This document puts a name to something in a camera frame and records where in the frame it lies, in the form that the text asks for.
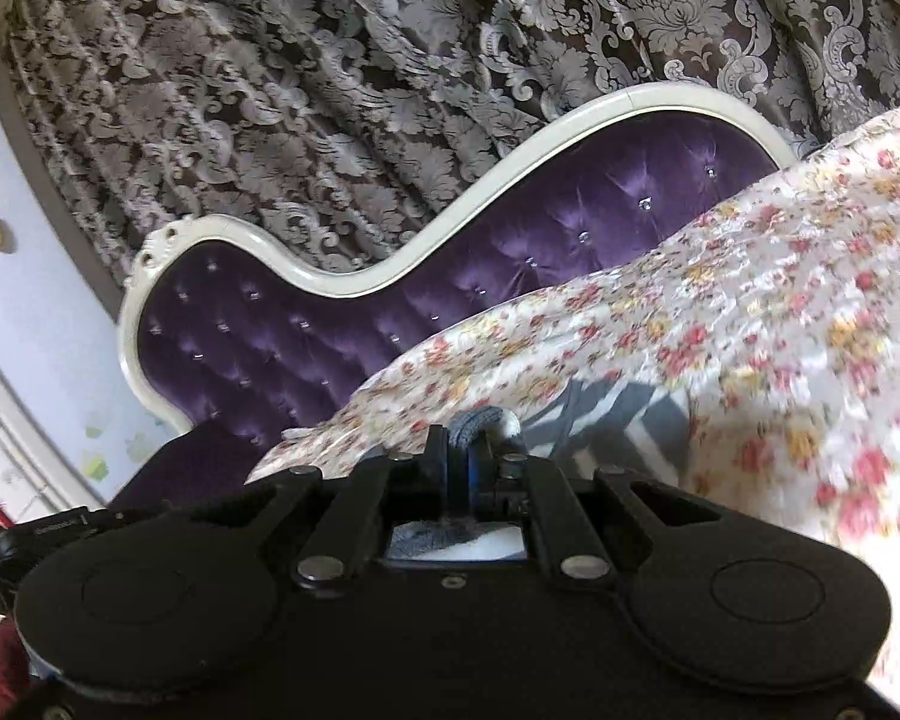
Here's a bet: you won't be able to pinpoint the floral quilted bedspread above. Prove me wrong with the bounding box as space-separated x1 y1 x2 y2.
255 108 900 706

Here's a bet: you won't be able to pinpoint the purple tufted chaise sofa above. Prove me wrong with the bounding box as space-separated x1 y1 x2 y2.
115 82 797 507

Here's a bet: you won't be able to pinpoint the grey white striped cardigan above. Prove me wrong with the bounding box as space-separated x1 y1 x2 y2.
386 379 691 562

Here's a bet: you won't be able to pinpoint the white door with stickers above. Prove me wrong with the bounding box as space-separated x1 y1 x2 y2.
0 119 173 517

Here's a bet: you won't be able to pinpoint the grey damask curtain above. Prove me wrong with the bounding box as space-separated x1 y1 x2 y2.
0 0 900 281

